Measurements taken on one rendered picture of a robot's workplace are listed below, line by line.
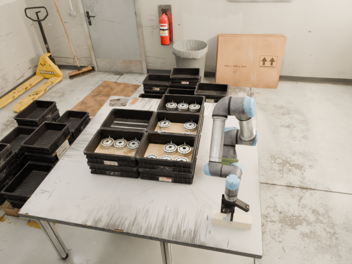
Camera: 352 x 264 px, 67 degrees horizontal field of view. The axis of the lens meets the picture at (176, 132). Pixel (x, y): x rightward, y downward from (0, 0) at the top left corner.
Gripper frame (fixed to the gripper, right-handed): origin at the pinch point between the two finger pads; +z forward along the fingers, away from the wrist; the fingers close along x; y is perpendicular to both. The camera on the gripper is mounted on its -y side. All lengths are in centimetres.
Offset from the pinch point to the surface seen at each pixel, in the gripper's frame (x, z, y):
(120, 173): -24, -1, 83
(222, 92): -203, 26, 19
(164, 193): -15.0, 4.2, 46.7
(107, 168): -24, -4, 92
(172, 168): -25, -11, 43
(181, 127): -76, -9, 46
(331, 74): -346, 59, -152
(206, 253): -14, 74, 15
